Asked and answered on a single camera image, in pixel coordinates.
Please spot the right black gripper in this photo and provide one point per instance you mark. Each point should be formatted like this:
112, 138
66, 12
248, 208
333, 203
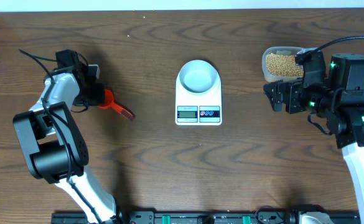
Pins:
276, 99

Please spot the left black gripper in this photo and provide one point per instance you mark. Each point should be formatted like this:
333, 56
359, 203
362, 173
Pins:
100, 96

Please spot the orange plastic scoop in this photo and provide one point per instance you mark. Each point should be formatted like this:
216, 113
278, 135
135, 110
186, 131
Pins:
110, 103

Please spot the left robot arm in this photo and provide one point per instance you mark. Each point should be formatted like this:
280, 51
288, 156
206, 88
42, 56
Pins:
54, 148

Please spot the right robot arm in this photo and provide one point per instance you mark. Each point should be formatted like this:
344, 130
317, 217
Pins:
335, 94

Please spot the grey round bowl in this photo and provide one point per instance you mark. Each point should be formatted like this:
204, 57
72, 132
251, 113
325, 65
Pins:
198, 77

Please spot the white digital kitchen scale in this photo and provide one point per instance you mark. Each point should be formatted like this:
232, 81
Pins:
198, 109

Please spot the clear plastic soybean container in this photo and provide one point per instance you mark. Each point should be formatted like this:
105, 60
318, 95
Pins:
278, 63

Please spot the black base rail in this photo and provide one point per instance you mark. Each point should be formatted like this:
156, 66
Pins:
265, 214

